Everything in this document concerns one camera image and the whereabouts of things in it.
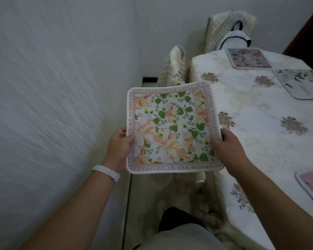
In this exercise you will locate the person's left hand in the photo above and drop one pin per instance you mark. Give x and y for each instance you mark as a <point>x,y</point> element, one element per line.
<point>119,149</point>

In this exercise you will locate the person's right hand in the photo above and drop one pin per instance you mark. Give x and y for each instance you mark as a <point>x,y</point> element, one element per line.
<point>228,150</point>

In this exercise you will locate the person's right thumb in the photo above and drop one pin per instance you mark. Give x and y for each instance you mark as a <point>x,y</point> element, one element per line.
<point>217,143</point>

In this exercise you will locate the person's left thumb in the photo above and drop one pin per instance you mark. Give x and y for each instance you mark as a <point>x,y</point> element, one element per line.
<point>127,137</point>

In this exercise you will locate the peach floral square placemat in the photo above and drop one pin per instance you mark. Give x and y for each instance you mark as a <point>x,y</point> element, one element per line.
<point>173,127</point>

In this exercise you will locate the person's left forearm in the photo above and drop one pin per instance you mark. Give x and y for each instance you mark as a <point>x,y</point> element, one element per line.
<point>75,213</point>

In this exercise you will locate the person's right forearm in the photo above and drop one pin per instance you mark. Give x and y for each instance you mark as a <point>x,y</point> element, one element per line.
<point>279,205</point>

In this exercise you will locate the white floral tablecloth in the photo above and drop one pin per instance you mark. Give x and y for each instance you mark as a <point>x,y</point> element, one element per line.
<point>258,143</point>

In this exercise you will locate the white wristband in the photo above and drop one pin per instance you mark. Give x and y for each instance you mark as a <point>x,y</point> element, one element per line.
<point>106,172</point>

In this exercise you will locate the person's black shoe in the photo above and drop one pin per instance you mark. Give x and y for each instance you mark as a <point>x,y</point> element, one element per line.
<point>178,217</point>

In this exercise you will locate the pink floral placemat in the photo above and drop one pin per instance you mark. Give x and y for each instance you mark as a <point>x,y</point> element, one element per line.
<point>247,58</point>

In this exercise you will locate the person's grey shorts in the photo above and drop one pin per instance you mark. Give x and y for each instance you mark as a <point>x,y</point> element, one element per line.
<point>180,238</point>

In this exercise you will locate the grey green floral placemat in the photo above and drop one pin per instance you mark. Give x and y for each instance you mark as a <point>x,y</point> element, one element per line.
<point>301,83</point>

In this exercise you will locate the pale pink bordered placemat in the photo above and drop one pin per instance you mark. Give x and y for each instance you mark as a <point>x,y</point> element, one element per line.
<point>311,186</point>

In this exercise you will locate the white bag with dark trim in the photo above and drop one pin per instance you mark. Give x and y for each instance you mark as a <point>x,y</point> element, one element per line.
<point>236,39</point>

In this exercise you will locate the dark wooden door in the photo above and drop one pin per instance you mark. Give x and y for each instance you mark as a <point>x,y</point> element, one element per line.
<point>306,40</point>

